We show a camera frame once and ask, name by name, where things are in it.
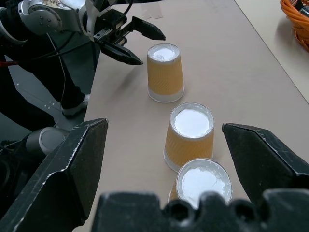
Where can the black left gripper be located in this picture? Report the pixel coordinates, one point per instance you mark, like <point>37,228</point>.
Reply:
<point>111,23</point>

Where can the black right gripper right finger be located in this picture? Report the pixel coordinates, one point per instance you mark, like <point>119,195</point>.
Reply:
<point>263,159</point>

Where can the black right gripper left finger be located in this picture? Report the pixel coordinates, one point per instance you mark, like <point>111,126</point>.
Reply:
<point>60,183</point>

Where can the clear tape strip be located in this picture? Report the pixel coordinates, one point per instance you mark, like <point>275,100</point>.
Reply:
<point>152,10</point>

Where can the silver robot body joint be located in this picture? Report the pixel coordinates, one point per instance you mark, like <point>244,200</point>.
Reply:
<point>44,141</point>

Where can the orange ribbed paper cup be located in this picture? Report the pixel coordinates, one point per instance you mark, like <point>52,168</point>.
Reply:
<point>202,181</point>
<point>190,145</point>
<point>165,77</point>

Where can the person in black trousers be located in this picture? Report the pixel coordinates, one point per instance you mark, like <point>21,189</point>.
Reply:
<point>36,91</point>

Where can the orange woven basket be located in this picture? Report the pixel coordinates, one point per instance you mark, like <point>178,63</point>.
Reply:
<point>295,21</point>

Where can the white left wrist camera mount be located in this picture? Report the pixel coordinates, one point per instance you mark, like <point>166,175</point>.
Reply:
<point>89,21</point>

